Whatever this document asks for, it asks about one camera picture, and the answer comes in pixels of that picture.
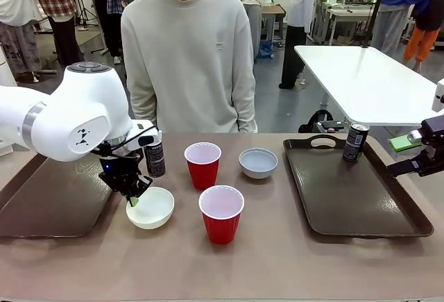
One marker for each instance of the black drink can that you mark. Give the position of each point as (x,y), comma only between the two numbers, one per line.
(155,159)
(354,142)

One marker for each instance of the person in red plaid shirt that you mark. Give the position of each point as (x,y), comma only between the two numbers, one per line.
(55,0)

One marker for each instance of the blue bin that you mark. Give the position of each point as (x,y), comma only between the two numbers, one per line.
(266,50)

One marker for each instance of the person's right forearm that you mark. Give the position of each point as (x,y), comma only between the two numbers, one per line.
(144,104)

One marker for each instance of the person in beige sweater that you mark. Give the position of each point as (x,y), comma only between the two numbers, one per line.
(187,62)

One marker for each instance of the person in white top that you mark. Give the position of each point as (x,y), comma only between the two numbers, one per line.
(15,21)

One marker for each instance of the person in blue hoodie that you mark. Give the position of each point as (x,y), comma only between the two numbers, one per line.
(399,0)

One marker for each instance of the person in blue plaid shirt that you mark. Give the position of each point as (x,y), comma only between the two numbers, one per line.
(119,0)

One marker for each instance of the person in orange trousers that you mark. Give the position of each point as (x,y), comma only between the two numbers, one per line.
(425,34)

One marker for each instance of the brown plastic tray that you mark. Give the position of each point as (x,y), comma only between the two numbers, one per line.
(350,194)
(52,198)

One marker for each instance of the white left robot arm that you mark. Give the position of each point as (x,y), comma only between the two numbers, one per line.
(86,107)

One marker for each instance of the grey-blue bowl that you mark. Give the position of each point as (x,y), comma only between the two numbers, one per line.
(258,165)

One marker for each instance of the white workbench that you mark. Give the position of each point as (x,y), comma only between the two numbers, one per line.
(347,17)

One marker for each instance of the white folding table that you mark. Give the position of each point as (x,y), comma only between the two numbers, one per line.
(364,80)

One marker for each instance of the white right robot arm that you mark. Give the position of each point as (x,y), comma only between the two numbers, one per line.
(438,95)

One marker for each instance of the black pole stand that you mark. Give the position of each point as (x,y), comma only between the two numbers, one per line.
(374,17)

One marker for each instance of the person's left forearm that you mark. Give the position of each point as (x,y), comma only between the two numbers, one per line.
(247,104)

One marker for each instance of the red plastic cup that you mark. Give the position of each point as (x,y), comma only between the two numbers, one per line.
(222,222)
(203,173)

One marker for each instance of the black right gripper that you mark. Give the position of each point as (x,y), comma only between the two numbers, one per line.
(433,142)

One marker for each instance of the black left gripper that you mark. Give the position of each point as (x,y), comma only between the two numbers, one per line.
(116,170)

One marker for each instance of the white bowl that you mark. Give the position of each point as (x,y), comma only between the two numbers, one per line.
(154,208)

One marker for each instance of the black tripod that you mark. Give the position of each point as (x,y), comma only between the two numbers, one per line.
(84,14)

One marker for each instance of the person in white coat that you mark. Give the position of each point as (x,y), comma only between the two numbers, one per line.
(298,21)

